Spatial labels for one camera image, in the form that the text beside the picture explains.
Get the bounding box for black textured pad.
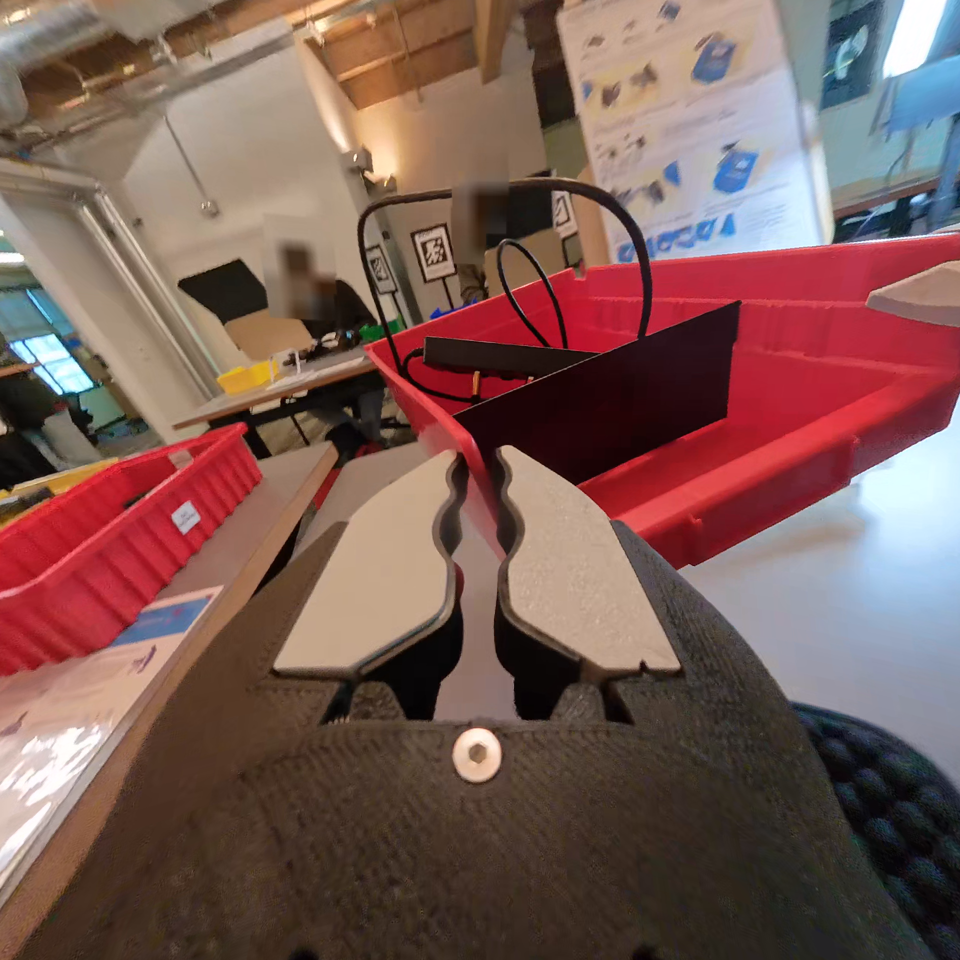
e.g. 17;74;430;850
791;701;960;960

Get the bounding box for yellow tray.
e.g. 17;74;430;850
0;459;120;505

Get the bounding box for black panel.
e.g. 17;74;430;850
178;258;270;324

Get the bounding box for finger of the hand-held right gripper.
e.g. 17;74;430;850
866;258;960;329

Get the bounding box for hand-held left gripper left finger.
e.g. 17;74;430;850
272;450;464;721

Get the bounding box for wooden desk dark legs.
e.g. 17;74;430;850
174;352;391;459

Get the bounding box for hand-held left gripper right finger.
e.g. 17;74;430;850
493;444;682;720

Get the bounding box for red plastic bin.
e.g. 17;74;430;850
363;232;960;571

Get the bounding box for black cable orange usb plug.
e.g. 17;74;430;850
402;238;569;406

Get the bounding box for ribbed red tote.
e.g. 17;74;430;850
0;422;264;676

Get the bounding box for clear document sleeve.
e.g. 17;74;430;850
0;585;225;886

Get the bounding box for cardboard sheet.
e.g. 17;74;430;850
225;307;316;361

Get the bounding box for black bin divider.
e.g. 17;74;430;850
453;300;744;487

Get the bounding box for yellow bin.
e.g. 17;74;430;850
217;363;280;396

